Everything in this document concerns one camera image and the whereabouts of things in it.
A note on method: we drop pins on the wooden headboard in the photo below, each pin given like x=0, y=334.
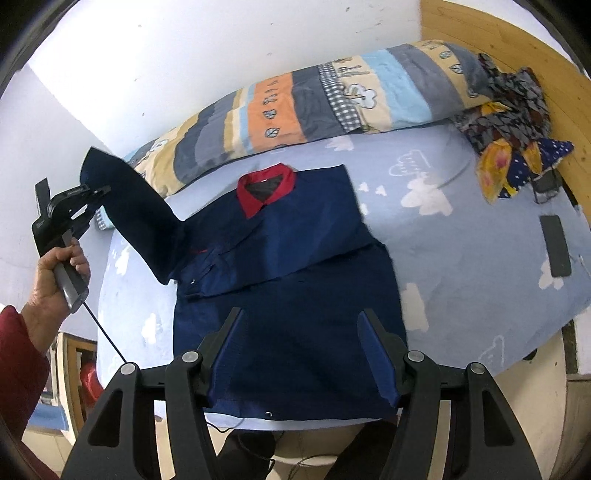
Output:
x=531, y=37

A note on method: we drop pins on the light blue cloud bed sheet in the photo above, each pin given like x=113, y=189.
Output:
x=461, y=258

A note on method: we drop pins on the person's left forearm red sleeve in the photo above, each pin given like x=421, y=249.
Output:
x=18, y=392

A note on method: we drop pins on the person's left hand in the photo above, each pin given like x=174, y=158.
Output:
x=44, y=295

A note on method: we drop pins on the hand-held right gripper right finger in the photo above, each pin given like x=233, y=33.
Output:
x=378, y=360

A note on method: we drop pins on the navy jacket with red collar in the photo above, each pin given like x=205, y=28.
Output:
x=300, y=323

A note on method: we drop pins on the navy dotted cloth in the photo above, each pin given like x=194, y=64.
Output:
x=554, y=150

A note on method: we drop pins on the striped patterned blanket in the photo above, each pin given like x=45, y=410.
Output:
x=300, y=106

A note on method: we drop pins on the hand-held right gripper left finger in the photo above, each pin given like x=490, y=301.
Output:
x=225, y=353

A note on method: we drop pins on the black phone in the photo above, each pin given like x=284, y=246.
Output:
x=556, y=247

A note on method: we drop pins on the wooden bedside cabinet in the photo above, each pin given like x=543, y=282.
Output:
x=69, y=369

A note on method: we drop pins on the dark patterned cloth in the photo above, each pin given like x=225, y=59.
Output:
x=512, y=106

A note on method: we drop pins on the red shiny object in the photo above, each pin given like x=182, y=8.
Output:
x=88, y=376

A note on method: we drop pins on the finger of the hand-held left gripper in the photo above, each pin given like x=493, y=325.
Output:
x=94, y=191
x=87, y=222

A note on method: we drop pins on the black rectangular device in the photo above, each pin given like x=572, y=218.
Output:
x=547, y=187

